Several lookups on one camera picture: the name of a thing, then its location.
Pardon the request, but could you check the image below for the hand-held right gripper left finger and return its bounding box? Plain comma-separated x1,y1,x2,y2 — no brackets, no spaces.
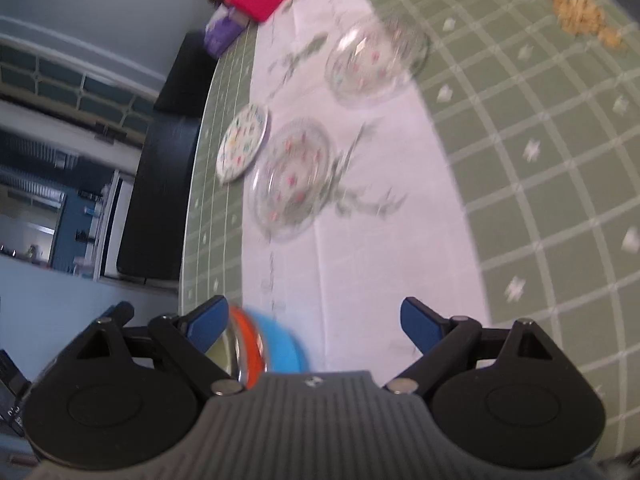
75,295,243,397

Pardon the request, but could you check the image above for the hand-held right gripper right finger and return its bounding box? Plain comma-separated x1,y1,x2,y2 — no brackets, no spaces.
385,296,556,396

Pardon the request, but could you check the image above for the orange steel-lined bowl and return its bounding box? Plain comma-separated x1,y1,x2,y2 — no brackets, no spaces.
227,307,273,391

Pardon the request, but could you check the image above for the blue steel-lined bowl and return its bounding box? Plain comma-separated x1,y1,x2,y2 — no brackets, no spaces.
247,310,308,374

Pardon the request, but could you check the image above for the large clear glass plate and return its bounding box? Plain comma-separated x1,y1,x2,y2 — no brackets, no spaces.
248,119,336,241

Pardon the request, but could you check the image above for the white painted plate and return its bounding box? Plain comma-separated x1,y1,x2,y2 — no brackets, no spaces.
216,104,271,183

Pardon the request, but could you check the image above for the small clear glass plate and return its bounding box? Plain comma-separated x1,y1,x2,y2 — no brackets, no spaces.
325,15,431,108

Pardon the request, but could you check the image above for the black chair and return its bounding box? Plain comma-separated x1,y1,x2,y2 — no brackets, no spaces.
116,115,201,283
155,32,221,116

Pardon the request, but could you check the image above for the green checked tablecloth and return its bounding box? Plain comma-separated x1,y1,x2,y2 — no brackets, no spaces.
177,0,640,461

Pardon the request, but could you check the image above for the white glazed door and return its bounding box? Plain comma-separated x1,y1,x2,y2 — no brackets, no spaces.
0,40,161,131

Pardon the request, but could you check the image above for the purple tissue pack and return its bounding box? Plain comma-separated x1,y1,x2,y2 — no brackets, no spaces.
204,5,248,58

